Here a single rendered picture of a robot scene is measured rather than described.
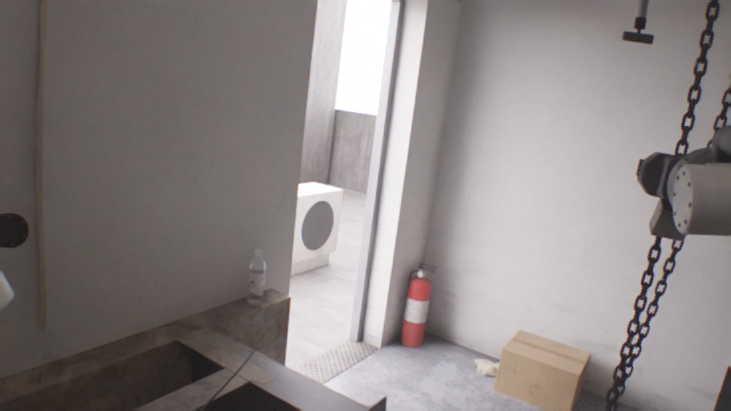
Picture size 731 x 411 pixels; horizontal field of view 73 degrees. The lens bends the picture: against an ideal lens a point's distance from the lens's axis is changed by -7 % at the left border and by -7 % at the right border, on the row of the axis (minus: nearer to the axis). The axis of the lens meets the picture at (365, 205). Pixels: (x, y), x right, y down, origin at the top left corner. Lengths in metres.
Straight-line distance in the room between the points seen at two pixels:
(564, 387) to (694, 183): 2.52
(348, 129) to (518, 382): 5.75
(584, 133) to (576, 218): 0.47
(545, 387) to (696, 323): 0.85
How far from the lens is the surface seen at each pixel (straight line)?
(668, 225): 0.74
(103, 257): 1.72
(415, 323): 3.32
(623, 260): 3.12
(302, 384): 1.63
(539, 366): 2.98
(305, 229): 4.26
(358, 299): 3.24
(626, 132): 3.05
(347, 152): 8.14
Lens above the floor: 1.52
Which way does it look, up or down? 12 degrees down
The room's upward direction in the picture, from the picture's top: 7 degrees clockwise
